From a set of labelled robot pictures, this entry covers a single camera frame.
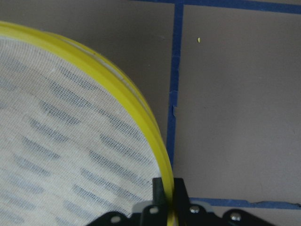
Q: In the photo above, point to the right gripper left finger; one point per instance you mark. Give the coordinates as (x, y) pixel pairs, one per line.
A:
(158, 193)

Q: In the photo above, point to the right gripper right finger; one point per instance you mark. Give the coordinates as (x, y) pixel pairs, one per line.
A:
(181, 198)

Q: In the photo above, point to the yellow steamer basket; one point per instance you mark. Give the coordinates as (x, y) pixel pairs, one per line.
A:
(77, 138)

